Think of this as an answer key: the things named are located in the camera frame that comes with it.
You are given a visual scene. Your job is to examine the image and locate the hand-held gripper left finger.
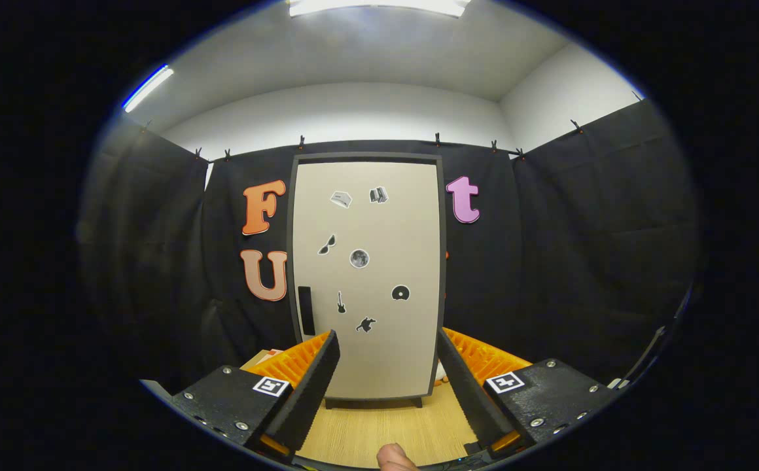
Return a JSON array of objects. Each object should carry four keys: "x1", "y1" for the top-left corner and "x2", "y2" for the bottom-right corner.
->
[{"x1": 171, "y1": 329, "x2": 341, "y2": 462}]

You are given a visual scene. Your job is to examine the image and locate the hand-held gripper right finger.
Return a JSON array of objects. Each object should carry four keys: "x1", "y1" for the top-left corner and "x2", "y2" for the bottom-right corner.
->
[{"x1": 437, "y1": 327, "x2": 619, "y2": 462}]

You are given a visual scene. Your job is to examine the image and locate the black door handle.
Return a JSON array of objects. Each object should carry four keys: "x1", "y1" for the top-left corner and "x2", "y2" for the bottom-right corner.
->
[{"x1": 298, "y1": 286, "x2": 316, "y2": 336}]

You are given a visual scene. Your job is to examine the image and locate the dark grey shoe cabinet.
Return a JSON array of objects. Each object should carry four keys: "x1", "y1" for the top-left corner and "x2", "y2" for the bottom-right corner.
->
[{"x1": 286, "y1": 152, "x2": 447, "y2": 410}]

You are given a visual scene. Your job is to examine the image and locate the black backdrop cloth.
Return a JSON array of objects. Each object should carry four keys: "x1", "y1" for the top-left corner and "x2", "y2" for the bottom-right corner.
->
[{"x1": 79, "y1": 98, "x2": 704, "y2": 393}]

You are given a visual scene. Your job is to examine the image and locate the narrow ceiling light panel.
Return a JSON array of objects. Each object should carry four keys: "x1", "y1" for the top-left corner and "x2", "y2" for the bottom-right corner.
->
[{"x1": 122, "y1": 64, "x2": 175, "y2": 113}]

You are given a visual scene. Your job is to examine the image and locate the wide ceiling light panel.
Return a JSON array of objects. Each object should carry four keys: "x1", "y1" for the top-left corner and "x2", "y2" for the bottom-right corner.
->
[{"x1": 288, "y1": 0, "x2": 472, "y2": 18}]

